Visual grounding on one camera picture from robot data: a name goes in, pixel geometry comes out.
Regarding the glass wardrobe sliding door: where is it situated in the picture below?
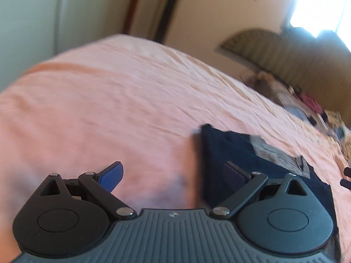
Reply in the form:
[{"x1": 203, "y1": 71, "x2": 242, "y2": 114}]
[{"x1": 0, "y1": 0, "x2": 143, "y2": 91}]

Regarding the dark navy garment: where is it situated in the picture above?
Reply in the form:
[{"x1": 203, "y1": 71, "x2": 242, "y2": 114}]
[{"x1": 193, "y1": 124, "x2": 339, "y2": 236}]

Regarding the brown wooden door frame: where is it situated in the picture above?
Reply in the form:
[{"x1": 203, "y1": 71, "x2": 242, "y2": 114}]
[{"x1": 122, "y1": 0, "x2": 146, "y2": 35}]

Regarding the grey knit sweater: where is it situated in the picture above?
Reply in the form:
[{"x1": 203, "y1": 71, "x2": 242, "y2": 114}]
[{"x1": 251, "y1": 135, "x2": 310, "y2": 174}]

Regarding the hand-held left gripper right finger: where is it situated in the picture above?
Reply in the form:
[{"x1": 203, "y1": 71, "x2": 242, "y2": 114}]
[{"x1": 210, "y1": 161, "x2": 309, "y2": 221}]

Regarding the pink bed sheet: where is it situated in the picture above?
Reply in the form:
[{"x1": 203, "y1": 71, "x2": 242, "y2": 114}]
[{"x1": 0, "y1": 34, "x2": 351, "y2": 263}]

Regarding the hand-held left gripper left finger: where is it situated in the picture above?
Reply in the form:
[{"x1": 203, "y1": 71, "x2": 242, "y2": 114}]
[{"x1": 40, "y1": 161, "x2": 137, "y2": 220}]

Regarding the olive arched headboard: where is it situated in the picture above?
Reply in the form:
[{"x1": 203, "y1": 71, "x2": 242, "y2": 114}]
[{"x1": 217, "y1": 28, "x2": 351, "y2": 121}]

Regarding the bright window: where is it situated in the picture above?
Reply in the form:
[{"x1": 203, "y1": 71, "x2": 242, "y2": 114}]
[{"x1": 285, "y1": 0, "x2": 351, "y2": 38}]

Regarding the dark door frame strip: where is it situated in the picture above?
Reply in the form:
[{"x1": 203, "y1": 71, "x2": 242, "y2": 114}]
[{"x1": 156, "y1": 0, "x2": 185, "y2": 45}]

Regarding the pile of mixed clothes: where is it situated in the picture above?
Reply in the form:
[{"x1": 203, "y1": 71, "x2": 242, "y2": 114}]
[{"x1": 247, "y1": 71, "x2": 351, "y2": 156}]

